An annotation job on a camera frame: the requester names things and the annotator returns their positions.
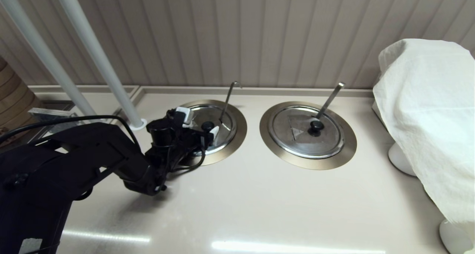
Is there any steel pot lid black knob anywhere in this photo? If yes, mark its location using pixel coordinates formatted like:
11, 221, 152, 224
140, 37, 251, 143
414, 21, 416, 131
186, 105, 238, 157
268, 106, 345, 159

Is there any steel ladle hooked handle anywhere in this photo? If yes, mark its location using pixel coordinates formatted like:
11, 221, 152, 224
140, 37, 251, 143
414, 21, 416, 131
220, 81, 242, 124

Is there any white metal pole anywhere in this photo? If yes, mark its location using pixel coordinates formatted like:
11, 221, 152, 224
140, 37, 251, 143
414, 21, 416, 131
52, 0, 148, 131
0, 0, 98, 117

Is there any bamboo steamer stack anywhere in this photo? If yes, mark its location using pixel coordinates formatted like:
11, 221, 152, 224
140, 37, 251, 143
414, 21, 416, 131
0, 56, 43, 134

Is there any white round appliance foot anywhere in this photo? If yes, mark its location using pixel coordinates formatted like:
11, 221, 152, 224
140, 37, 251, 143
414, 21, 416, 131
388, 142, 417, 177
439, 219, 474, 254

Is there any white cloth cover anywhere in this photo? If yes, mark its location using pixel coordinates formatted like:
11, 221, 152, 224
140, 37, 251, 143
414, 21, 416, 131
373, 39, 475, 225

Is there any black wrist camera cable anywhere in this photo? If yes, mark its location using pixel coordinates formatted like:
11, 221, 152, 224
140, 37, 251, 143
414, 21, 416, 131
163, 135, 207, 173

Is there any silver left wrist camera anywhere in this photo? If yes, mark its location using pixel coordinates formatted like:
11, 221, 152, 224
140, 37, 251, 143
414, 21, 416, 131
175, 106, 194, 128

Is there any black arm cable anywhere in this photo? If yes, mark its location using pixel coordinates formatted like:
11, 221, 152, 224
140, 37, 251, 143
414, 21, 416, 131
0, 115, 143, 151

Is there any steel ladle flat handle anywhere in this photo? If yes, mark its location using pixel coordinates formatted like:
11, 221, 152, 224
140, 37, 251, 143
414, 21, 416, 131
315, 82, 345, 119

